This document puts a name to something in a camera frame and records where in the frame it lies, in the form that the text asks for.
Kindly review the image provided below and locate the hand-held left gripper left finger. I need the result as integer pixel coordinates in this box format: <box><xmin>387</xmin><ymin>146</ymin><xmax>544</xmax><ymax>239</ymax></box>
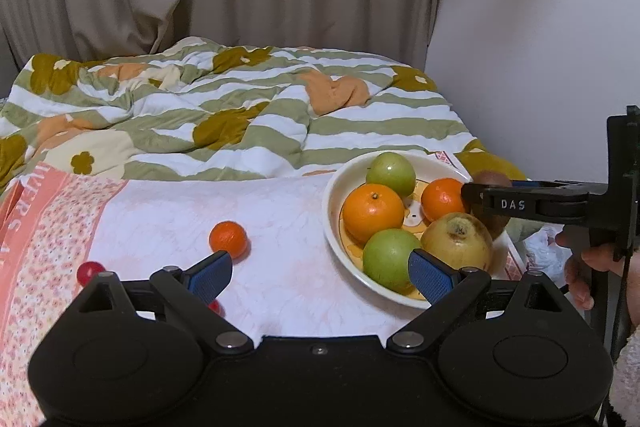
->
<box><xmin>70</xmin><ymin>250</ymin><xmax>256</xmax><ymax>354</ymax></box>

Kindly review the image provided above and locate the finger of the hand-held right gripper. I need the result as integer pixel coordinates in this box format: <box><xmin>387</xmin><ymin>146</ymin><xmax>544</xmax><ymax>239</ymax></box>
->
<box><xmin>460</xmin><ymin>181</ymin><xmax>609</xmax><ymax>224</ymax></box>
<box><xmin>511</xmin><ymin>179</ymin><xmax>609</xmax><ymax>196</ymax></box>

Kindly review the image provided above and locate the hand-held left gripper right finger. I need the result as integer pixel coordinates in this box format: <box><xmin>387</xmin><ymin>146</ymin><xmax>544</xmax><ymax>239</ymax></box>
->
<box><xmin>385</xmin><ymin>248</ymin><xmax>576</xmax><ymax>354</ymax></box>

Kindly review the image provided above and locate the yellow pear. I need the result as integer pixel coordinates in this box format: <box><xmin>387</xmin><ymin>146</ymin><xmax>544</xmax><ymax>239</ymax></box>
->
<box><xmin>420</xmin><ymin>213</ymin><xmax>493</xmax><ymax>273</ymax></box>

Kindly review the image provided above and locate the green apple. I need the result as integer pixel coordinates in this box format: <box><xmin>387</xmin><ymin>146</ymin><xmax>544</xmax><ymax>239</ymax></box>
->
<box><xmin>362</xmin><ymin>228</ymin><xmax>426</xmax><ymax>293</ymax></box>
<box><xmin>365</xmin><ymin>151</ymin><xmax>417</xmax><ymax>200</ymax></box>

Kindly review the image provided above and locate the brown kiwi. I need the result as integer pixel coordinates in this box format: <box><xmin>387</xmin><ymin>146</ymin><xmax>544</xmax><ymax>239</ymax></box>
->
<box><xmin>471</xmin><ymin>171</ymin><xmax>514</xmax><ymax>241</ymax></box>

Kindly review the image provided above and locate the large orange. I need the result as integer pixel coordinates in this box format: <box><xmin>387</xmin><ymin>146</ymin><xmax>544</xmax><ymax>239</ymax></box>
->
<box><xmin>421</xmin><ymin>178</ymin><xmax>472</xmax><ymax>223</ymax></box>
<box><xmin>342</xmin><ymin>183</ymin><xmax>406</xmax><ymax>244</ymax></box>

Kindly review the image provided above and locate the cream bowl with cartoon print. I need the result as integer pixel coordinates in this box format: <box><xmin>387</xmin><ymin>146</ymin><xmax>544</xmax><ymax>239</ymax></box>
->
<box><xmin>322</xmin><ymin>150</ymin><xmax>507</xmax><ymax>311</ymax></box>

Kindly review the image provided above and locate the person's right forearm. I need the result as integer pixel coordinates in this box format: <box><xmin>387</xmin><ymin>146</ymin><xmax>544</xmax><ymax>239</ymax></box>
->
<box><xmin>609</xmin><ymin>251</ymin><xmax>640</xmax><ymax>427</ymax></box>

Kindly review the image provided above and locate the person's right hand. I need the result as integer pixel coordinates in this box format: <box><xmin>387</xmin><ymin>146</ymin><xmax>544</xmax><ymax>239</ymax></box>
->
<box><xmin>555</xmin><ymin>229</ymin><xmax>632</xmax><ymax>311</ymax></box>

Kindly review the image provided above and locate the small mandarin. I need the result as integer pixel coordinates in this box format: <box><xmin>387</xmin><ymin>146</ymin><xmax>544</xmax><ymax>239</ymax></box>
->
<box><xmin>209</xmin><ymin>221</ymin><xmax>249</xmax><ymax>260</ymax></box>

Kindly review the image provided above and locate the pink floral tablecloth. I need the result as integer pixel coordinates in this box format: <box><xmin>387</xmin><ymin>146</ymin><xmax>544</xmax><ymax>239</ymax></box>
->
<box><xmin>0</xmin><ymin>150</ymin><xmax>527</xmax><ymax>375</ymax></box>

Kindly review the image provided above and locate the striped flower blanket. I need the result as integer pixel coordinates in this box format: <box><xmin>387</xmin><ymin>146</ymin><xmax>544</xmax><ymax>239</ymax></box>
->
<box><xmin>0</xmin><ymin>37</ymin><xmax>526</xmax><ymax>208</ymax></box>

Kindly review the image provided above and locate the black cable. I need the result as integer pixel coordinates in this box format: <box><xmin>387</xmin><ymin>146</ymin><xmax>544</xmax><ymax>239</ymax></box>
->
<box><xmin>602</xmin><ymin>252</ymin><xmax>630</xmax><ymax>427</ymax></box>

